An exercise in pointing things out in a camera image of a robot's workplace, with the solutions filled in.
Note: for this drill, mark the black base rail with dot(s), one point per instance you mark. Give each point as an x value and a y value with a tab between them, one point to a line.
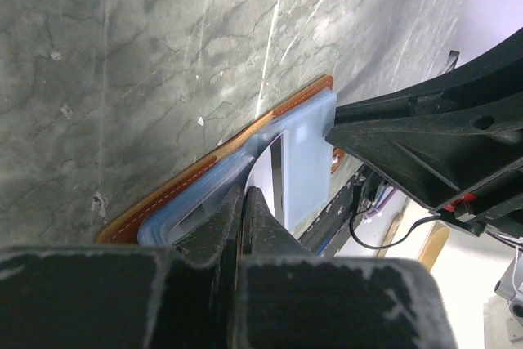
329	232

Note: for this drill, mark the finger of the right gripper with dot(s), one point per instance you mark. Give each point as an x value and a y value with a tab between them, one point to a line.
444	137

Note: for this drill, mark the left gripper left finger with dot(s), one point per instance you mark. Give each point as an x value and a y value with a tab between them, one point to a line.
124	296

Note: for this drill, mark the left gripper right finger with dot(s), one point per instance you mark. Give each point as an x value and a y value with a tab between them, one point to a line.
303	301

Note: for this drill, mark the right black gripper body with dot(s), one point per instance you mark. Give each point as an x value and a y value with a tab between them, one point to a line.
495	207

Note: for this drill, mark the brown leather card holder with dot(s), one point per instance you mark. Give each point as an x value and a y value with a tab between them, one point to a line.
192	197

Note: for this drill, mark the white striped credit card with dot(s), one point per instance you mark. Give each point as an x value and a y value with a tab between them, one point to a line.
267	175

